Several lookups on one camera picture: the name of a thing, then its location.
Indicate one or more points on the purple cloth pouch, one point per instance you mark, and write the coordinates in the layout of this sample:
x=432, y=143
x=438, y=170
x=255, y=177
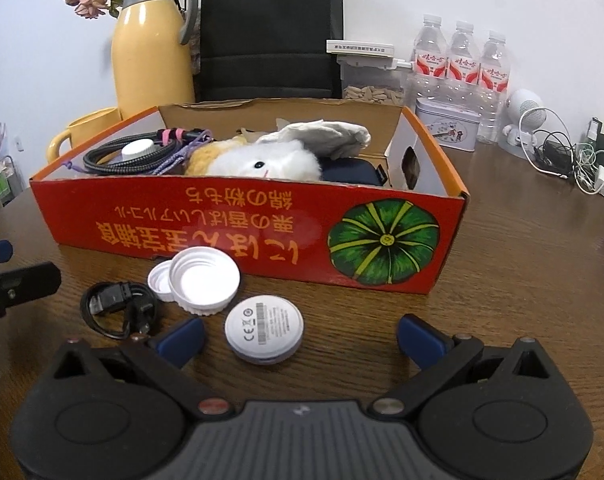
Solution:
x=182, y=157

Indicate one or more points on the white cloth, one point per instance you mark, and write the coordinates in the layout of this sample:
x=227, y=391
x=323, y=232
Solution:
x=322, y=135

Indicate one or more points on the yellow thermos jug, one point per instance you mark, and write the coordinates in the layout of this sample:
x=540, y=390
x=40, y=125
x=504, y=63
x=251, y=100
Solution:
x=152, y=60

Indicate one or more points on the red cardboard box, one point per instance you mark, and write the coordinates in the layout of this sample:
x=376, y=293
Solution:
x=232, y=230

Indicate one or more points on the clear seed container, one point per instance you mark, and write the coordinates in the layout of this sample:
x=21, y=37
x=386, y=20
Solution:
x=372, y=90

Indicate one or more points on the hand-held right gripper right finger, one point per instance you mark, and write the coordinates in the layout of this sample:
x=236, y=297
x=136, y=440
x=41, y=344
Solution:
x=422, y=342

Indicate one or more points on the flat white box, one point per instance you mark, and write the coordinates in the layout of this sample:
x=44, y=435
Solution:
x=359, y=47

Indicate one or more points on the grey tin box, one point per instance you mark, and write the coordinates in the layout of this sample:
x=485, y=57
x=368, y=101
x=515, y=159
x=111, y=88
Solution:
x=447, y=130

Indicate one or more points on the white bottle cap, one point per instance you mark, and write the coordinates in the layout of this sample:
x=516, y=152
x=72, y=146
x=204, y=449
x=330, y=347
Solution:
x=137, y=150
x=157, y=280

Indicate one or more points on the white yellow plush toy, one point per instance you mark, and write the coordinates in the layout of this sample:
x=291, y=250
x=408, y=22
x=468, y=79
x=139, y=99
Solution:
x=282, y=162

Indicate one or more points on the yellow mug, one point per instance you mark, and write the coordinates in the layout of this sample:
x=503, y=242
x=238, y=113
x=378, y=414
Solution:
x=87, y=127

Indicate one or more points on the wall outlet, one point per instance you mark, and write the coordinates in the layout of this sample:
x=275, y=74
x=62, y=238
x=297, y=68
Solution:
x=18, y=144

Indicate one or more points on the clear water bottle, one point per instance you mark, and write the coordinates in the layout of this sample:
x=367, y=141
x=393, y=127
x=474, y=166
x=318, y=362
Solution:
x=463, y=65
x=428, y=60
x=493, y=80

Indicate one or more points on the dark blue zip case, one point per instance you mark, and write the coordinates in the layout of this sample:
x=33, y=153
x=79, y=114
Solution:
x=352, y=172

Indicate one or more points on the white round device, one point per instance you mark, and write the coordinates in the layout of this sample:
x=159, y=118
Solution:
x=262, y=327

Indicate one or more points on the white robot-shaped fan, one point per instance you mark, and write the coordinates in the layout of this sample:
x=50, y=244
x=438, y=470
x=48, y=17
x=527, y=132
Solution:
x=524, y=110

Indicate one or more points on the black paper bag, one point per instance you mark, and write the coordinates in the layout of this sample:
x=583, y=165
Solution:
x=267, y=35

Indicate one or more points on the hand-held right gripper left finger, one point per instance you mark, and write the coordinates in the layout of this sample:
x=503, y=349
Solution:
x=182, y=340

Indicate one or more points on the large ribbed white cap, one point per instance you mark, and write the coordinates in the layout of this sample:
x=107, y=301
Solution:
x=204, y=280

